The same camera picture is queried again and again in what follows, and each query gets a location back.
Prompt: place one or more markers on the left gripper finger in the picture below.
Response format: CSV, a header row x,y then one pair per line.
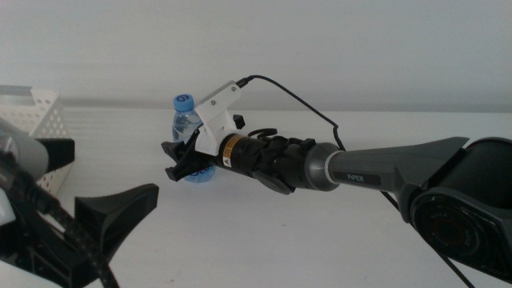
x,y
56,154
116,212

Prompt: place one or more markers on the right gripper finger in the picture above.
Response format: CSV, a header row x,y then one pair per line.
x,y
176,154

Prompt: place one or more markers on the clear water bottle blue cap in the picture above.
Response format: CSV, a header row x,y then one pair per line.
x,y
184,120

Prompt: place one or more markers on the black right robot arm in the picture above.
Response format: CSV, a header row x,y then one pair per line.
x,y
400,172

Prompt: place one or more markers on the white perforated plastic basket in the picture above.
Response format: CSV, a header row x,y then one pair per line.
x,y
48,112

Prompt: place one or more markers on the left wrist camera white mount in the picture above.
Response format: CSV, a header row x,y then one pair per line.
x,y
20,148

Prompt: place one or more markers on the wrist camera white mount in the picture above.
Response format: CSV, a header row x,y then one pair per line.
x,y
216,116
20,148

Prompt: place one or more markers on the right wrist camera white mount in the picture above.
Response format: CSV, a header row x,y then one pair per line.
x,y
216,116

